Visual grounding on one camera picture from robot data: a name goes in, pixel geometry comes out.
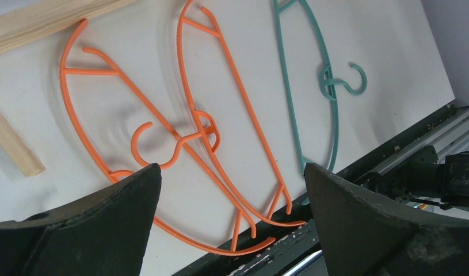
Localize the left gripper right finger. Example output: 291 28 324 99
304 164 469 275

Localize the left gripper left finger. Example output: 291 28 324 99
0 163 162 275

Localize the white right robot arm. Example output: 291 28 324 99
363 145 469 212

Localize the orange plastic hanger left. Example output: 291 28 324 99
59 19 277 256

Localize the orange plastic hanger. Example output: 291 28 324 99
120 1 304 228
59 19 277 256

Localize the orange plastic hanger right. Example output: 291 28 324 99
120 1 304 228

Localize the wooden clothes rack frame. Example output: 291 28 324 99
0 0 131 177

